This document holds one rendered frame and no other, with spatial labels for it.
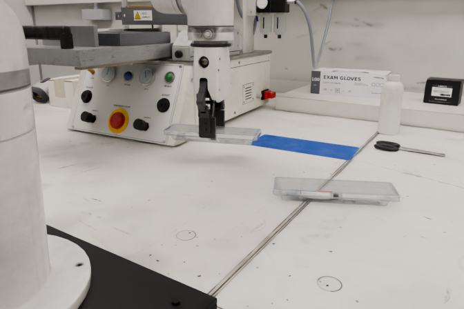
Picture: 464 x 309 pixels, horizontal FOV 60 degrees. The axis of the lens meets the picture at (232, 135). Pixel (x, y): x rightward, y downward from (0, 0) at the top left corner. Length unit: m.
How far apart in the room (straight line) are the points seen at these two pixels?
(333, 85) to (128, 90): 0.64
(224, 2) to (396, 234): 0.45
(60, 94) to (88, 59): 0.65
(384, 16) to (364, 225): 1.00
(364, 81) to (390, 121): 0.28
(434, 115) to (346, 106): 0.23
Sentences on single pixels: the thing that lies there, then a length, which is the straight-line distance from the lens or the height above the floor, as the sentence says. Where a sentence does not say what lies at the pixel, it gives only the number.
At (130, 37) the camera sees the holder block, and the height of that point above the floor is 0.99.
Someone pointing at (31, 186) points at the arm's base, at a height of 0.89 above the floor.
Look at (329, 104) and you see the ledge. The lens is 1.21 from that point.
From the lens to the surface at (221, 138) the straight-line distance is 0.76.
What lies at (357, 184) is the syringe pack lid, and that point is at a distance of 0.66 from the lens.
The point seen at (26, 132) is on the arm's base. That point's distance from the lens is 0.35.
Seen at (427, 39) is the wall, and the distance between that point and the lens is 1.46.
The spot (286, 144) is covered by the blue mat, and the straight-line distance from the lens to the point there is 0.91.
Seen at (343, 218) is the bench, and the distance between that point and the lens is 0.59.
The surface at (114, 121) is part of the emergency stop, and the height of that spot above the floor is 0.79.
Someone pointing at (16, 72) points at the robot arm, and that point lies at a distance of 0.34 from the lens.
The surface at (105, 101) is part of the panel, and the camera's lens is 1.03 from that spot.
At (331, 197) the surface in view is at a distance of 0.62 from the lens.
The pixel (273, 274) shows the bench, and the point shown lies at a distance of 0.47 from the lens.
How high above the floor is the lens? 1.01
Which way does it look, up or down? 16 degrees down
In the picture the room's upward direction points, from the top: straight up
